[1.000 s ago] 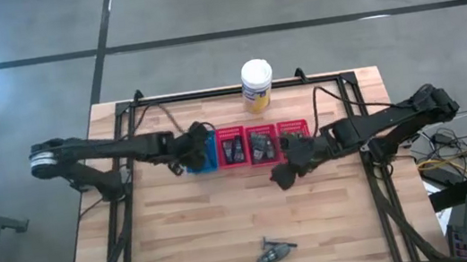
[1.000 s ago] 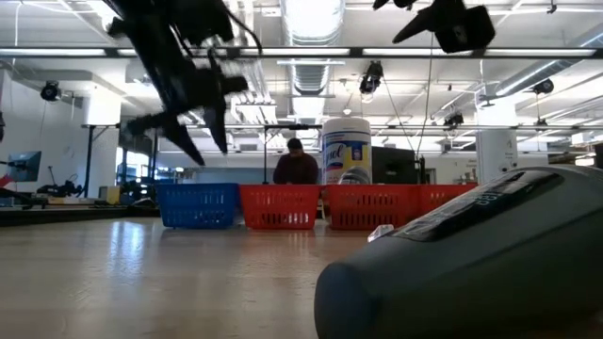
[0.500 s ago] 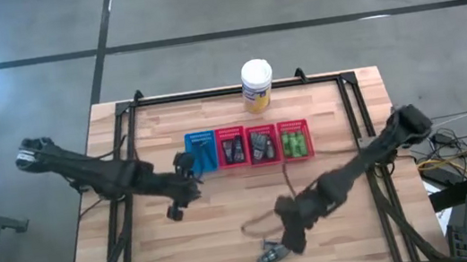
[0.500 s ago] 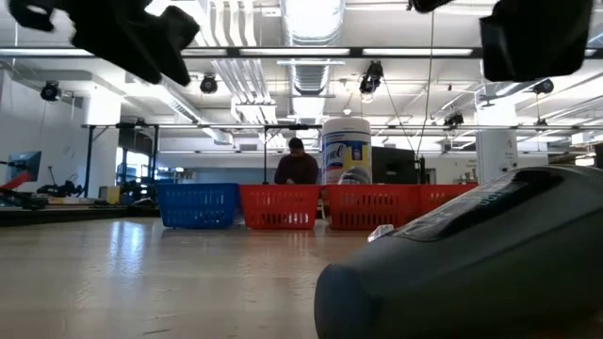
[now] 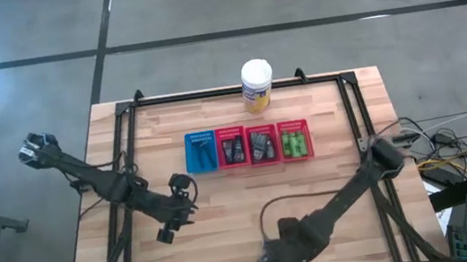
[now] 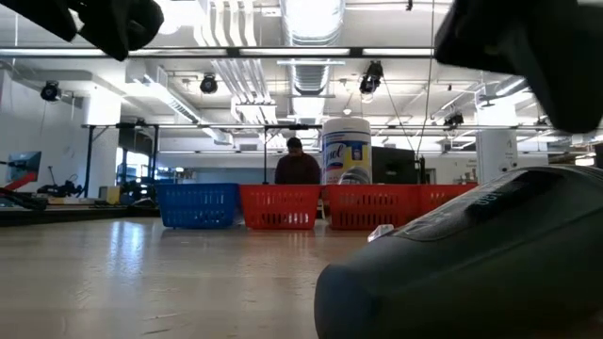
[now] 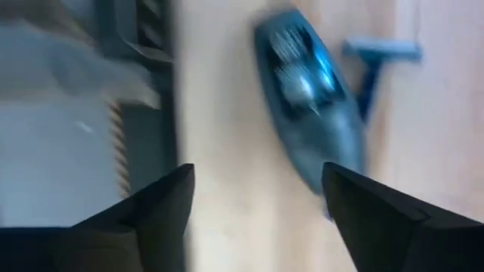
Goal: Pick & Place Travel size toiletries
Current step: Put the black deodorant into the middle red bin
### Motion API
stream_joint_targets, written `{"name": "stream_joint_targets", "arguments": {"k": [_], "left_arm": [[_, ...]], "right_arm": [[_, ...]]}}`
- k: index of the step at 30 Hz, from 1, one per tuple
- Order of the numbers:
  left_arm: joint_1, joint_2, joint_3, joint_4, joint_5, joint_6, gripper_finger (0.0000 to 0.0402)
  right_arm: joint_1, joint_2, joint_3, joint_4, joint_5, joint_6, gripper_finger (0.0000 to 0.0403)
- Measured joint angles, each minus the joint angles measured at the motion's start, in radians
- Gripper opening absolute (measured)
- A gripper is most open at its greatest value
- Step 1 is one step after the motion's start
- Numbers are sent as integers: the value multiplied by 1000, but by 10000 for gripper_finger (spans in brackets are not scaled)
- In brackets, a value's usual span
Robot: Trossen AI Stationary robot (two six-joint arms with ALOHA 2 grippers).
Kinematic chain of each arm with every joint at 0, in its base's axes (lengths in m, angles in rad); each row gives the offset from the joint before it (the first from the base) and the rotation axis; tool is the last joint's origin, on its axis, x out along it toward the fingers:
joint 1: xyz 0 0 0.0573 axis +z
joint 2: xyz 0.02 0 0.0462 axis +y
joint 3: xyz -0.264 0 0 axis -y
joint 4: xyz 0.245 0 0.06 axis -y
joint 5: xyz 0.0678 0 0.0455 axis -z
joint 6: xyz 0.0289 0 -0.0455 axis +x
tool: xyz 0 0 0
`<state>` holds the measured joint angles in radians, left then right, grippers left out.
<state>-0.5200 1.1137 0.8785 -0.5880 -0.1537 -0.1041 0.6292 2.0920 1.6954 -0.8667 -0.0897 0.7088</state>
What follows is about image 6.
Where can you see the dark disposable razor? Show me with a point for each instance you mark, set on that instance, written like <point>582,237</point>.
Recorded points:
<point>379,232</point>

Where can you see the black background robot arm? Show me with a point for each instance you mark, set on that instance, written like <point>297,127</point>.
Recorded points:
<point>61,189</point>

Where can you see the black ceiling spotlight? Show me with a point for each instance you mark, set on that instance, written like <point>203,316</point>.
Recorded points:
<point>454,119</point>
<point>208,84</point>
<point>372,75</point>
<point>50,91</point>

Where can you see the white pillar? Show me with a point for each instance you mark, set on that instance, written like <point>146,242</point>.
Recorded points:
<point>494,150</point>

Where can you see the computer monitor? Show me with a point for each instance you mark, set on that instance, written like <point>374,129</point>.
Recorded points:
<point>23,162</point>

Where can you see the yellow box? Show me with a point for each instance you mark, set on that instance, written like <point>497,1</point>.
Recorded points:
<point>109,195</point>

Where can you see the red plastic basket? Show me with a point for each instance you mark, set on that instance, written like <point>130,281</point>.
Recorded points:
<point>280,207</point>
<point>447,195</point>
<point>372,207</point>

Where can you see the black box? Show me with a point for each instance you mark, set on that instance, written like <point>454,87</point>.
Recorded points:
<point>400,165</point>

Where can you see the blue plastic basket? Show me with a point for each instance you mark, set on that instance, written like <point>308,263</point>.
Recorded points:
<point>198,207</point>

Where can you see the white Lysol wipes canister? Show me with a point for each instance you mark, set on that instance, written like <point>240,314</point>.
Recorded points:
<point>346,141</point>

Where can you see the person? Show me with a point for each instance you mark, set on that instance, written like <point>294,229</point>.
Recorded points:
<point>297,169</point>

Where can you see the black background workstation frame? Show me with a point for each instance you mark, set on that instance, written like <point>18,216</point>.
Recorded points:
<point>88,165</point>

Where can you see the black overhead frame bar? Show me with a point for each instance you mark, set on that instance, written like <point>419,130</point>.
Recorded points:
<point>355,52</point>

